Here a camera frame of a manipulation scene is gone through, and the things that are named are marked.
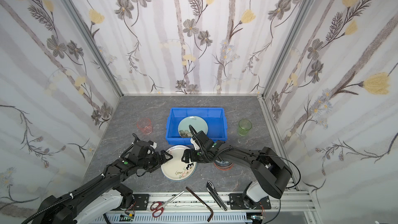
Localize cream painted plate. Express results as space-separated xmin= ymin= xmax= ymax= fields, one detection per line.
xmin=161 ymin=145 xmax=197 ymax=181

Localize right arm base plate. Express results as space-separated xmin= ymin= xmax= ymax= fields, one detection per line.
xmin=227 ymin=194 xmax=272 ymax=210

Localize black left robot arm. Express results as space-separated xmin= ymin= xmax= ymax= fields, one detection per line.
xmin=23 ymin=140 xmax=173 ymax=224

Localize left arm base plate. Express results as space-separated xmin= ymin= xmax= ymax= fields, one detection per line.
xmin=125 ymin=194 xmax=150 ymax=211

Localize green glass cup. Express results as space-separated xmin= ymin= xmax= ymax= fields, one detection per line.
xmin=238 ymin=119 xmax=252 ymax=136

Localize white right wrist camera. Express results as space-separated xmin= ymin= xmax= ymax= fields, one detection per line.
xmin=190 ymin=137 xmax=201 ymax=150

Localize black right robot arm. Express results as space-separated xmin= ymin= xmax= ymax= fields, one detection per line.
xmin=181 ymin=131 xmax=293 ymax=209

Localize red rimmed bowl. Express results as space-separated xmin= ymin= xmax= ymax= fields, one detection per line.
xmin=214 ymin=160 xmax=234 ymax=171

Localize green floral plate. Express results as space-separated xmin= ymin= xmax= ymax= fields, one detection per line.
xmin=178 ymin=116 xmax=208 ymax=138

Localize blue plastic bin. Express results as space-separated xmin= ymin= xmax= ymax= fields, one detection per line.
xmin=165 ymin=107 xmax=228 ymax=146

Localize aluminium front rail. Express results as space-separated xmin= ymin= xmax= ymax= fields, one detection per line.
xmin=102 ymin=191 xmax=312 ymax=215

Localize dark bent metal bar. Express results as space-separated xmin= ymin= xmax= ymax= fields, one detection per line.
xmin=185 ymin=187 xmax=214 ymax=223

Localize red handled scissors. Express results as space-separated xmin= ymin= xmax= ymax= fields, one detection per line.
xmin=150 ymin=190 xmax=185 ymax=218

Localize pink glass cup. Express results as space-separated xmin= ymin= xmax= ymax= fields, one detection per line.
xmin=136 ymin=118 xmax=153 ymax=135

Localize white slotted cable duct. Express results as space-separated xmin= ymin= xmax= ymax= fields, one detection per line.
xmin=107 ymin=213 xmax=253 ymax=224

